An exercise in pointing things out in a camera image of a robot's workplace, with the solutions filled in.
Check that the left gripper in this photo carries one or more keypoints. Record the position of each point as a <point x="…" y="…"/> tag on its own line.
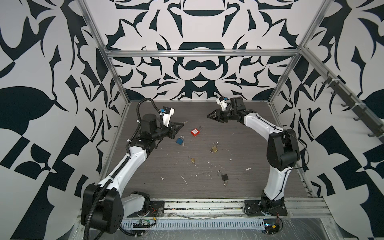
<point x="172" y="129"/>

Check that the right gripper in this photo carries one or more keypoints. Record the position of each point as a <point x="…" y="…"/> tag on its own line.
<point x="218" y="115"/>

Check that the blue padlock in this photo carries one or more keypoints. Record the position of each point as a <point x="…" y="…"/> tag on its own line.
<point x="180" y="140"/>

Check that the red padlock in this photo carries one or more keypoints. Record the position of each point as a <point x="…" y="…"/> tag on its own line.
<point x="196" y="131"/>

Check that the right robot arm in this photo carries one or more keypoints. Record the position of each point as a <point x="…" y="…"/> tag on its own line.
<point x="282" y="149"/>

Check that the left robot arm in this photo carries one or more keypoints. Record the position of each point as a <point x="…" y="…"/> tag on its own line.
<point x="103" y="208"/>

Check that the large brass padlock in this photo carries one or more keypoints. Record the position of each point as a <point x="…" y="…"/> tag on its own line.
<point x="214" y="148"/>

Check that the black padlock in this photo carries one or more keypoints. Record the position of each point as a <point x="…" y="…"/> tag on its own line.
<point x="224" y="177"/>

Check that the left circuit board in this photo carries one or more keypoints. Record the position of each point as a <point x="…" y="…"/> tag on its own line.
<point x="145" y="223"/>

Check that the circuit board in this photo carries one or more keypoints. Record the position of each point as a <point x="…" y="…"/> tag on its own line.
<point x="271" y="228"/>
<point x="145" y="223"/>

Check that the right circuit board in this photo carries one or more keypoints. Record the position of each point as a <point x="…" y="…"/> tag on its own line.
<point x="271" y="228"/>

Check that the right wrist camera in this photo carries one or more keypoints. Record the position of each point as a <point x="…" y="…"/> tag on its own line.
<point x="224" y="103"/>

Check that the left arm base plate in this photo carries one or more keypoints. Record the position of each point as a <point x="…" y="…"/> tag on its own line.
<point x="155" y="209"/>

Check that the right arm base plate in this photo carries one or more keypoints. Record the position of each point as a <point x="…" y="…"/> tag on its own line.
<point x="255" y="208"/>

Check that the white cable duct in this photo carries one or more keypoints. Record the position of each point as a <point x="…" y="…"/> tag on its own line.
<point x="206" y="224"/>

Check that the aluminium front rail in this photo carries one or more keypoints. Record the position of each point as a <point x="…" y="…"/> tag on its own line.
<point x="303" y="208"/>

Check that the wall hook rack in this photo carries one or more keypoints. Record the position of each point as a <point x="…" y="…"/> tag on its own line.
<point x="354" y="103"/>

